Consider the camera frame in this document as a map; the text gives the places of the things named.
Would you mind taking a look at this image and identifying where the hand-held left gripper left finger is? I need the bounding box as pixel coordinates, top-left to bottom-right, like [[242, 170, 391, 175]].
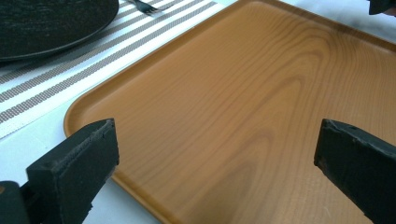
[[20, 118, 120, 224]]

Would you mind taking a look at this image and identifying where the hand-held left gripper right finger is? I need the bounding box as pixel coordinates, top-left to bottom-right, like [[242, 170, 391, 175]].
[[313, 118, 396, 224]]

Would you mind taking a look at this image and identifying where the striped white placemat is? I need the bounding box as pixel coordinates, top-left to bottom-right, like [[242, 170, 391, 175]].
[[0, 0, 239, 140]]

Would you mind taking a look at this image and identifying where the wooden tray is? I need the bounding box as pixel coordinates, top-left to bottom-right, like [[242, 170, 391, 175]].
[[64, 0, 396, 224]]

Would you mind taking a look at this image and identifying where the black round plate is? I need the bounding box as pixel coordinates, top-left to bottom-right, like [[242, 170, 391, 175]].
[[0, 0, 120, 63]]

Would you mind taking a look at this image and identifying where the black fork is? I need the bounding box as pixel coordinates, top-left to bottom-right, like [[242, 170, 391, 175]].
[[126, 0, 163, 16]]

